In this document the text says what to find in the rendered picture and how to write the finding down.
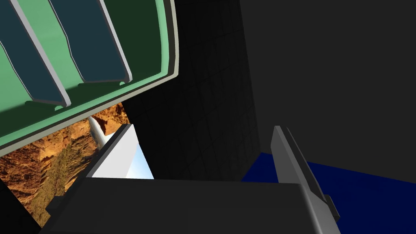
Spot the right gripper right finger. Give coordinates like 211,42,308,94
270,125,342,234

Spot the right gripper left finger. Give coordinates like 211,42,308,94
45,123,155,217

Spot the green appliance door with shelves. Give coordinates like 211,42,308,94
0,0,180,158

